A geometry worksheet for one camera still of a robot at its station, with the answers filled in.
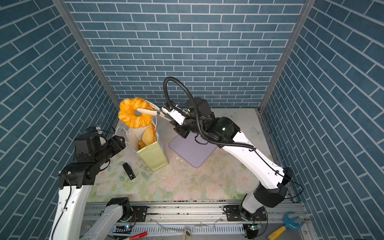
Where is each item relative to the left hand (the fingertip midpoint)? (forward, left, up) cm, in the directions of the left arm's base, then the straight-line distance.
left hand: (121, 139), depth 69 cm
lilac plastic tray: (+9, -33, -29) cm, 44 cm away
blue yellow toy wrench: (-32, -79, -25) cm, 89 cm away
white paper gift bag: (-5, -13, -10) cm, 17 cm away
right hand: (+3, -25, +14) cm, 29 cm away
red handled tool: (-35, -8, -28) cm, 45 cm away
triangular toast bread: (+11, -8, -13) cm, 19 cm away
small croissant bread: (+9, -2, -19) cm, 21 cm away
